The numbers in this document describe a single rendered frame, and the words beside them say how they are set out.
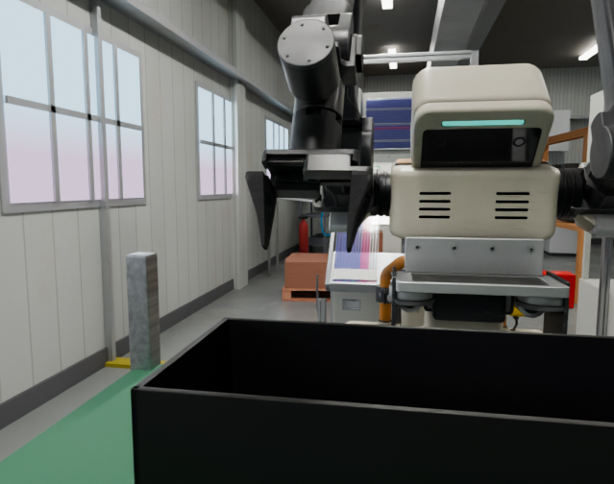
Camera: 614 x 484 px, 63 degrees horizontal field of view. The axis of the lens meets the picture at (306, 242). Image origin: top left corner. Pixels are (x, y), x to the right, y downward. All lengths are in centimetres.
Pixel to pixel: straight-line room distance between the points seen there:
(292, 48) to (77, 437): 43
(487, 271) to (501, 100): 27
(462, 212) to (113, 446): 63
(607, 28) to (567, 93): 1067
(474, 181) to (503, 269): 15
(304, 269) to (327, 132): 459
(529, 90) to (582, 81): 1087
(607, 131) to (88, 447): 75
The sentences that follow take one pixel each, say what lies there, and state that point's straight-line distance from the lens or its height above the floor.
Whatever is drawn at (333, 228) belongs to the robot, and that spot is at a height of 111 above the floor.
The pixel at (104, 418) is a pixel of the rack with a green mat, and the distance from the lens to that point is 58.
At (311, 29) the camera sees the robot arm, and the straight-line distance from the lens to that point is 53.
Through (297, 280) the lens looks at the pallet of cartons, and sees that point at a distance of 514.
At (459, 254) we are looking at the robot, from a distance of 86.
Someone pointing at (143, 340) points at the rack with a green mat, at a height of 99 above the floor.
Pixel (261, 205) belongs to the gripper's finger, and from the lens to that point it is 52.
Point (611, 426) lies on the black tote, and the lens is 32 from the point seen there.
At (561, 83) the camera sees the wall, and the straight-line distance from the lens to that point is 1162.
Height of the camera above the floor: 119
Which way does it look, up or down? 6 degrees down
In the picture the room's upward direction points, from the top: straight up
